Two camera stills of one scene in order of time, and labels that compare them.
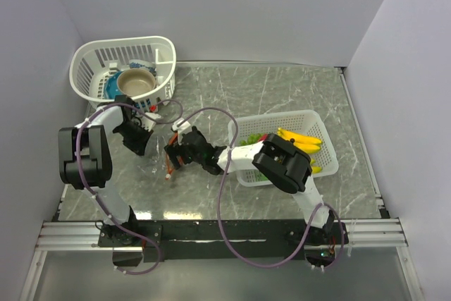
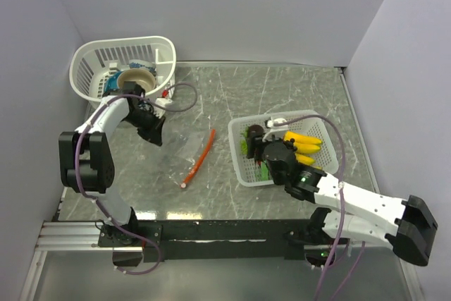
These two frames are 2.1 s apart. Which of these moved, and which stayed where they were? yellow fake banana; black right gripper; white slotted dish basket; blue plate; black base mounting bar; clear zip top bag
Moved: black right gripper; clear zip top bag
Stayed: yellow fake banana; white slotted dish basket; black base mounting bar; blue plate
